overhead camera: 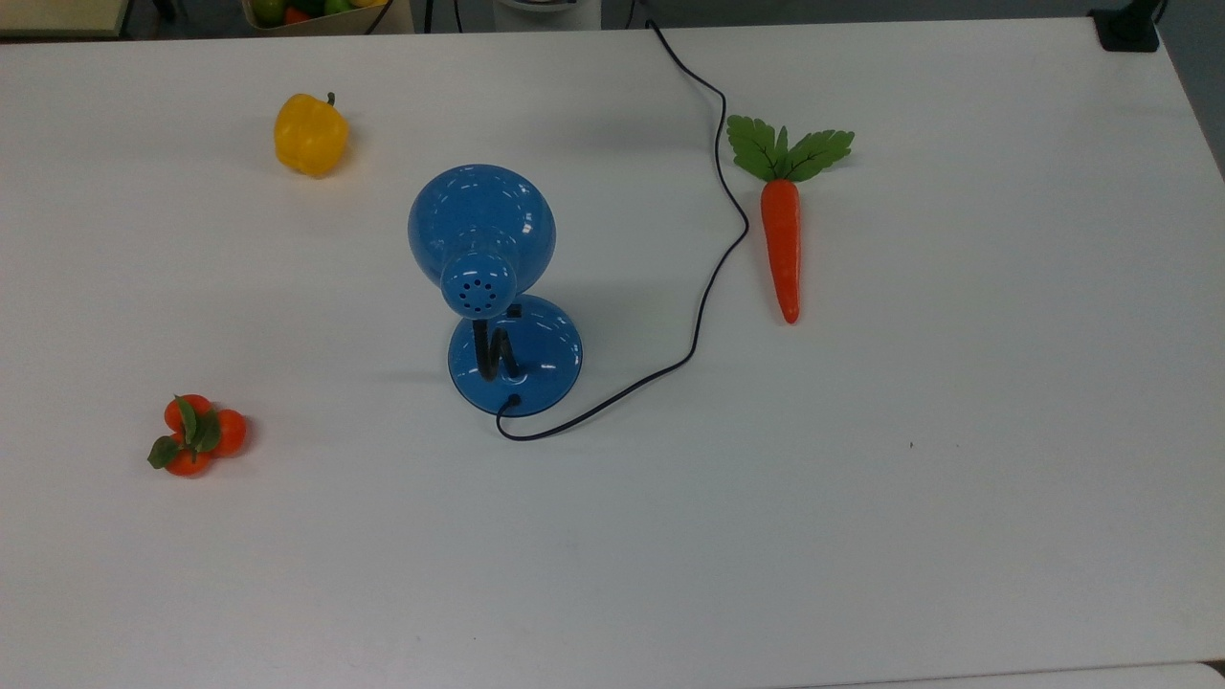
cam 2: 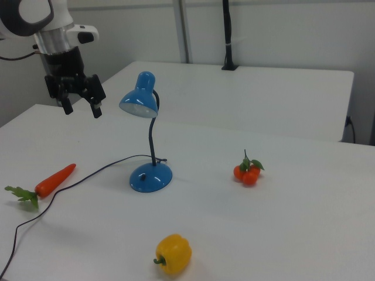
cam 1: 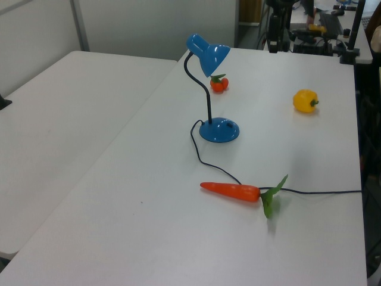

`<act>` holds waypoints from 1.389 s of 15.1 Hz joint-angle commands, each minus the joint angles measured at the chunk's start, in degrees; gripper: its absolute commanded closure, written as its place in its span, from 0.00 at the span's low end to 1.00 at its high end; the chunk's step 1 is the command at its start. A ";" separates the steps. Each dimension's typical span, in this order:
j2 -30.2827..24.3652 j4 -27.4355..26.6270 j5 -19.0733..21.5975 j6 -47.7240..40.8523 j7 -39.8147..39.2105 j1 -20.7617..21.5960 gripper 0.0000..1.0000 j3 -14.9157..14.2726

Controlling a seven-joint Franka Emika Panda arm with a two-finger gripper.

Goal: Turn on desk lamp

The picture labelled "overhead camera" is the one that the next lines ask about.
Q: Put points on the blue desk lamp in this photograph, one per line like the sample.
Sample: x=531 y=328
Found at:
x=478 y=220

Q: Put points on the orange carrot with green leaves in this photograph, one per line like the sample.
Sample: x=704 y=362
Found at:
x=782 y=239

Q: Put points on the yellow bell pepper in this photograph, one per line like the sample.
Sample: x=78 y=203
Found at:
x=308 y=136

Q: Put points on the tangerine cluster with leaves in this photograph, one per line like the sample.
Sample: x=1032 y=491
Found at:
x=228 y=433

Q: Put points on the basket of fruit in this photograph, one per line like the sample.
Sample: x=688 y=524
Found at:
x=316 y=21

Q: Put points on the tan board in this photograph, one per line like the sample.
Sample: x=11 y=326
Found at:
x=57 y=14

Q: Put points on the black clamp mount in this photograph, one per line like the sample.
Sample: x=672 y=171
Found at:
x=1127 y=29

